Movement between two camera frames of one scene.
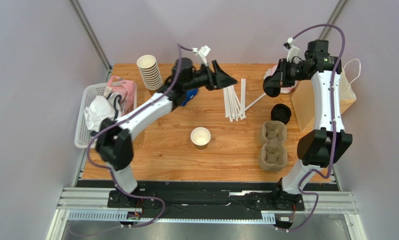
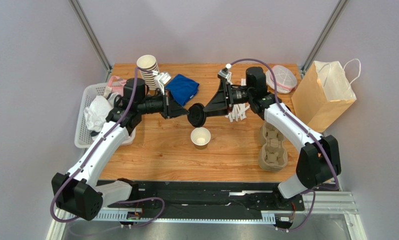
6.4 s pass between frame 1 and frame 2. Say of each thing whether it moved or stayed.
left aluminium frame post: stayed
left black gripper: moved
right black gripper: moved
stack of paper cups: stayed
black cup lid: moved
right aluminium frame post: stayed
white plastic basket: stayed
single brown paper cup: stayed
